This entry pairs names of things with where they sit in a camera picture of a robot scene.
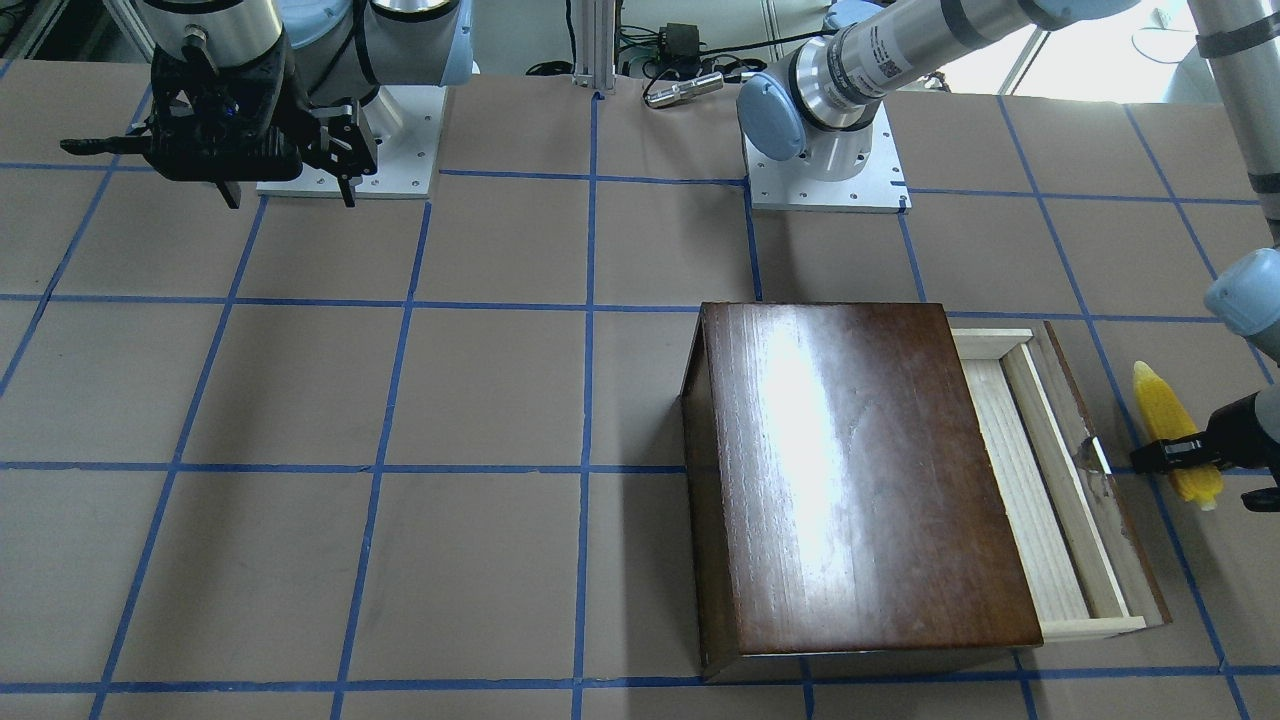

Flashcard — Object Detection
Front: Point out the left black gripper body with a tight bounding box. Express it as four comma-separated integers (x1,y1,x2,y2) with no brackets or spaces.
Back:
1206,388,1279,471

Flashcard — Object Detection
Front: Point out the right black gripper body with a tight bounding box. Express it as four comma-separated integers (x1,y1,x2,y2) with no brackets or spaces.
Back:
148,45,303,183

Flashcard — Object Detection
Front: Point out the yellow toy corn cob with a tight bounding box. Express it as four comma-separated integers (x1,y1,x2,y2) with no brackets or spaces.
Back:
1133,360,1225,511

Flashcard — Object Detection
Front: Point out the wooden drawer with white handle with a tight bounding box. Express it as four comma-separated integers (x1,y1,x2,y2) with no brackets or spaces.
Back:
952,322,1172,643

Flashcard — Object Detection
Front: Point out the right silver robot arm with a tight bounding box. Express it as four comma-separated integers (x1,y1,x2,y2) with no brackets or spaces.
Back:
128,1,475,208

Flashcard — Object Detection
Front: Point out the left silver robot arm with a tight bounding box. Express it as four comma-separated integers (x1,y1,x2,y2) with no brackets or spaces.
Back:
753,1,1277,480

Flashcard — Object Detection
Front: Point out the dark wooden drawer box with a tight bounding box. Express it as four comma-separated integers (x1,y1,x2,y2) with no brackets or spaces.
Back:
678,302,1044,684

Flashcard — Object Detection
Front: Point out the silver cylinder tool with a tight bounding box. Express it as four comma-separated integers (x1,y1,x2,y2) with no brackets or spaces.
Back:
643,72,724,110

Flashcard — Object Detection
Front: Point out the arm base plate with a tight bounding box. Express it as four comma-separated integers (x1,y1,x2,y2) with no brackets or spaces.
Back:
255,85,448,200
742,108,913,214

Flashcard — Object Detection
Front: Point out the aluminium frame post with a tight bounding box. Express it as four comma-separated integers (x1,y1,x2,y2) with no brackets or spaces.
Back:
566,1,621,99

